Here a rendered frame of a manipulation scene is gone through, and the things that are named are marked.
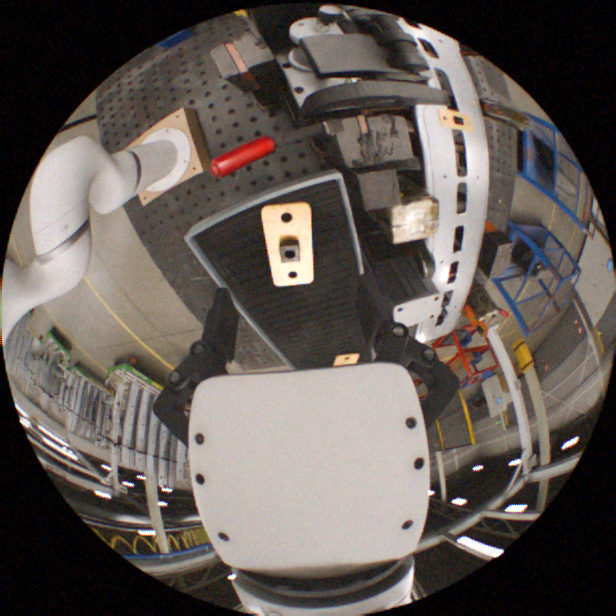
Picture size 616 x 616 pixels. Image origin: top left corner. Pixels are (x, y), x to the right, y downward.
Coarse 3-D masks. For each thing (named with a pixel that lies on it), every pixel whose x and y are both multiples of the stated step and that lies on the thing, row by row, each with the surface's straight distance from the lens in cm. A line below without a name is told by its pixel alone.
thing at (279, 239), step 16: (272, 208) 17; (288, 208) 17; (304, 208) 17; (272, 224) 18; (288, 224) 17; (304, 224) 18; (272, 240) 18; (288, 240) 18; (304, 240) 18; (272, 256) 19; (288, 256) 18; (304, 256) 19; (272, 272) 20; (288, 272) 20; (304, 272) 20
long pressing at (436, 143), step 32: (416, 32) 48; (448, 64) 48; (416, 128) 38; (448, 128) 42; (480, 128) 48; (448, 160) 42; (480, 160) 48; (448, 192) 43; (480, 192) 50; (448, 224) 47; (480, 224) 54; (448, 256) 52; (448, 288) 60; (448, 320) 75
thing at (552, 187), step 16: (528, 144) 243; (544, 144) 262; (528, 160) 241; (544, 160) 285; (560, 160) 276; (576, 160) 303; (528, 176) 243; (544, 176) 285; (560, 176) 248; (544, 192) 220; (560, 192) 270; (576, 208) 327; (592, 240) 323
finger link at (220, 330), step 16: (224, 288) 14; (224, 304) 13; (208, 320) 12; (224, 320) 13; (208, 336) 12; (224, 336) 13; (224, 352) 13; (176, 368) 13; (192, 368) 12; (176, 384) 12
